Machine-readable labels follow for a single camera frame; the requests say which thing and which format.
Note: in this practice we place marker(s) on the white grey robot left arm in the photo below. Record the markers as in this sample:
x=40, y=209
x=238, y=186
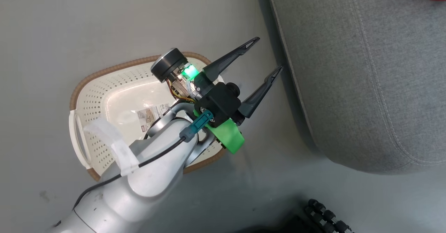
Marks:
x=153, y=177

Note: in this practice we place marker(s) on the paper sticker inside basket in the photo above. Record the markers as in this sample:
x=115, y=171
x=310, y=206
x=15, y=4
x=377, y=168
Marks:
x=148, y=116

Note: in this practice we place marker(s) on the cream perforated laundry basket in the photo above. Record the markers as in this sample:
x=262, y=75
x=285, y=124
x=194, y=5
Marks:
x=101, y=93

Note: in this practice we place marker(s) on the black robot roller wheel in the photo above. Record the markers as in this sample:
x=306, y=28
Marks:
x=324, y=215

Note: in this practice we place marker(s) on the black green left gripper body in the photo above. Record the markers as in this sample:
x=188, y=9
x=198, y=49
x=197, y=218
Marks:
x=219, y=100

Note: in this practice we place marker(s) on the grey fabric sofa seat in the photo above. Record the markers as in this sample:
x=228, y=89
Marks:
x=366, y=69

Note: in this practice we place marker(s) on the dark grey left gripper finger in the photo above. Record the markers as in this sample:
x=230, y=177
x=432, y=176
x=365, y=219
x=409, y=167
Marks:
x=226, y=60
x=258, y=95

